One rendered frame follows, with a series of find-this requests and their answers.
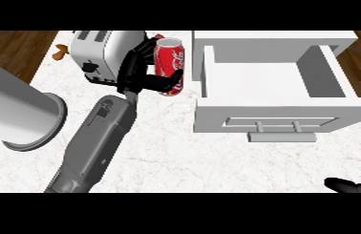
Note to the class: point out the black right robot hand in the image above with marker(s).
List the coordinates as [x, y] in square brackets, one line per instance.
[344, 184]

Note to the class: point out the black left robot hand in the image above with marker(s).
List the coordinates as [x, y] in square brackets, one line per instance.
[136, 69]

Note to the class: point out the red soda can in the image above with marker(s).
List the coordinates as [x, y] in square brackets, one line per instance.
[170, 61]

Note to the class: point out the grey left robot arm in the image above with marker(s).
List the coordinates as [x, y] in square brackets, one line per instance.
[96, 139]

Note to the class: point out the white drawer front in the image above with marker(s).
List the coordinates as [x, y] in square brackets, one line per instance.
[278, 120]

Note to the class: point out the white open drawer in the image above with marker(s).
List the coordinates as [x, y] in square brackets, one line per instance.
[273, 75]

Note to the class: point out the white toaster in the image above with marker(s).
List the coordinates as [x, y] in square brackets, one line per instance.
[101, 54]

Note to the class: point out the small red object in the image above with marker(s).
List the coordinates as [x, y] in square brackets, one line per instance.
[158, 36]

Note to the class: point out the small orange object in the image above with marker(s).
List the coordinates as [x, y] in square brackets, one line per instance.
[60, 52]

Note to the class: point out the grey cylindrical pot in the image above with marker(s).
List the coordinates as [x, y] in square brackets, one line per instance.
[26, 112]

